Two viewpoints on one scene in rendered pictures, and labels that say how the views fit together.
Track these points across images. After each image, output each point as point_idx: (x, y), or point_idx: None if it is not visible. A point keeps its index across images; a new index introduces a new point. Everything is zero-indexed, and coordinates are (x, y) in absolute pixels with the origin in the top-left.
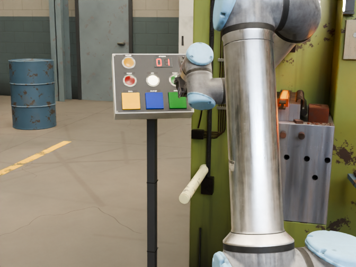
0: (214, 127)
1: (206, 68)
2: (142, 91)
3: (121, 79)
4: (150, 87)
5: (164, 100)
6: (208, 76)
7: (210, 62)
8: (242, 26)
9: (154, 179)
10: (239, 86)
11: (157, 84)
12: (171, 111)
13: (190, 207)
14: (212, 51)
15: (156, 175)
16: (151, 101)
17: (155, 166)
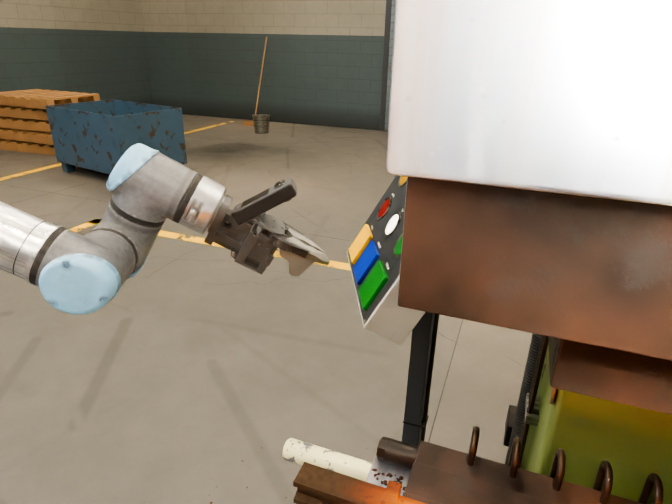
0: (526, 447)
1: (112, 198)
2: (375, 236)
3: (383, 201)
4: (382, 236)
5: (369, 272)
6: (105, 215)
7: (109, 188)
8: None
9: (404, 415)
10: None
11: (387, 235)
12: (358, 298)
13: None
14: (115, 169)
15: (411, 412)
16: (361, 260)
17: (409, 396)
